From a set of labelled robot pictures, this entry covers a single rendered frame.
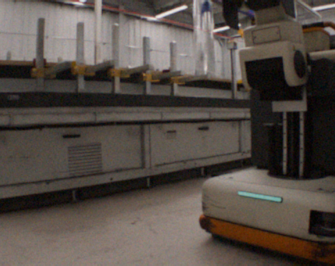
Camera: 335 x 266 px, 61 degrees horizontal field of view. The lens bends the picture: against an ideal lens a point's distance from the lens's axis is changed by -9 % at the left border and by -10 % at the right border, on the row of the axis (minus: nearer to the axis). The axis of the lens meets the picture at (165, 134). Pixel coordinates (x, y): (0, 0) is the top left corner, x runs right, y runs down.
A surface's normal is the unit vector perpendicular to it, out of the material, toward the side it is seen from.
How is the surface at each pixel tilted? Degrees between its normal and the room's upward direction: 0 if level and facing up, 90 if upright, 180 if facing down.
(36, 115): 90
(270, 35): 98
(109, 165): 90
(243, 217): 90
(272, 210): 90
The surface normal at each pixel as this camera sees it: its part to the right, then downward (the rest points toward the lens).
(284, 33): -0.74, 0.19
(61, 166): 0.67, 0.03
